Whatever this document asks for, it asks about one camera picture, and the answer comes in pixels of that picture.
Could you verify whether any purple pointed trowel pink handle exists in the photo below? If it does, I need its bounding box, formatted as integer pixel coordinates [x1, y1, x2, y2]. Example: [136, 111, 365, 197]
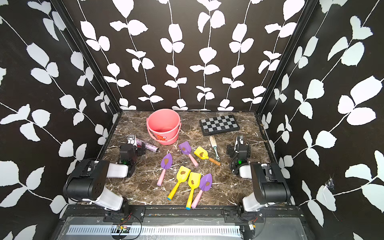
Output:
[157, 153, 173, 187]

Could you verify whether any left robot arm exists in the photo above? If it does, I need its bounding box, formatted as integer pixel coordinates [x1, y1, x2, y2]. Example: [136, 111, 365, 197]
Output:
[63, 141, 147, 211]

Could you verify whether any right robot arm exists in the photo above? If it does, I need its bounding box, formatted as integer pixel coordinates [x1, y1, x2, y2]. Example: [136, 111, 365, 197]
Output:
[227, 136, 291, 213]

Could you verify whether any pink plastic bucket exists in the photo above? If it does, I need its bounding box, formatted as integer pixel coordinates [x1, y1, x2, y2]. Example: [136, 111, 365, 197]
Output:
[146, 109, 182, 145]

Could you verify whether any purple glitter microphone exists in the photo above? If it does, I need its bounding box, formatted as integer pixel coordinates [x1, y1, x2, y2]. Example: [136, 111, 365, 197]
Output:
[136, 139, 159, 153]

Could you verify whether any black white checkerboard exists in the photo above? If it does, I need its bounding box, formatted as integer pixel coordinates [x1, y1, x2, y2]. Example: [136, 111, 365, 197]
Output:
[199, 115, 240, 136]

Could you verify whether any yellow shovel blue tip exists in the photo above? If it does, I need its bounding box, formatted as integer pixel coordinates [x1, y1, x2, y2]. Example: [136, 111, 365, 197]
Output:
[186, 172, 201, 210]

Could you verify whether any small circuit board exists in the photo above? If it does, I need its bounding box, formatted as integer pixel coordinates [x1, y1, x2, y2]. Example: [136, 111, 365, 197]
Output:
[111, 225, 131, 236]

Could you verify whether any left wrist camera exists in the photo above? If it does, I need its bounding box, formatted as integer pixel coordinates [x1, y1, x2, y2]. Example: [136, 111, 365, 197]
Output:
[127, 135, 137, 147]

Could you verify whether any yellow shovel wooden handle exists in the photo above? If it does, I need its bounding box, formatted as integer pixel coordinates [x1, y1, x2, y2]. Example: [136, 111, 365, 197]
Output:
[194, 147, 221, 166]

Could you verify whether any purple round trowel pink handle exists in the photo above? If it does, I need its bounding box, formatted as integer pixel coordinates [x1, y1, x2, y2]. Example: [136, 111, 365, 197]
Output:
[191, 174, 213, 209]

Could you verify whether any purple square shovel pink handle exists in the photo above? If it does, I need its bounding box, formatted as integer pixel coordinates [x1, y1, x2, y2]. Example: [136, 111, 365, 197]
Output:
[179, 141, 199, 168]

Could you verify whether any black front rail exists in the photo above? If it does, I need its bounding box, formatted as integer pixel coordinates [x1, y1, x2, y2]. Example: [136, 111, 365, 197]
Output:
[63, 205, 305, 224]

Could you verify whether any white slotted cable duct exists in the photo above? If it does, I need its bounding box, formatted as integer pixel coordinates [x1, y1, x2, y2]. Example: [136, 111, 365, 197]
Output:
[65, 225, 241, 237]

